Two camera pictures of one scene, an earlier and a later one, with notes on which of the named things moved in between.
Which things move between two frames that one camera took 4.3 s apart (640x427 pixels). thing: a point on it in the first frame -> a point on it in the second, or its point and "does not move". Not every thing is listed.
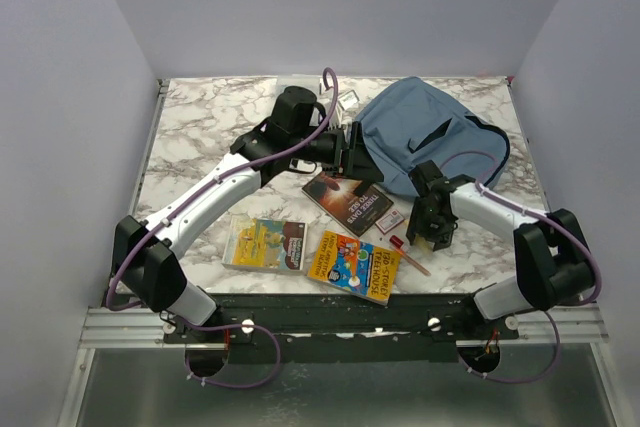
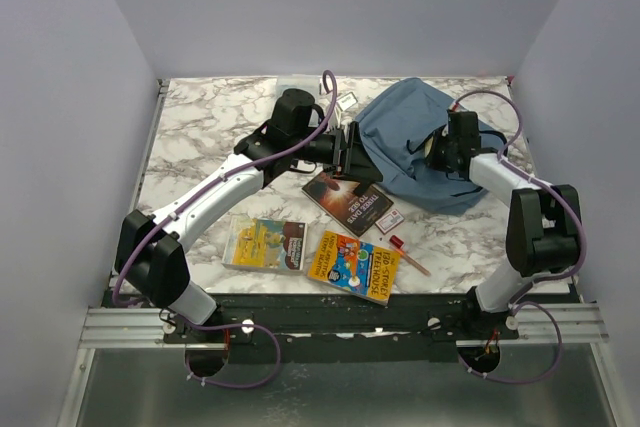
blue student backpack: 410,124 does not move
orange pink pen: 413,262 does not move
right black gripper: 442,236 -> 441,137
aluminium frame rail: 142,329 does not move
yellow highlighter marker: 422,243 -> 427,146
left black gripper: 354,162 does not move
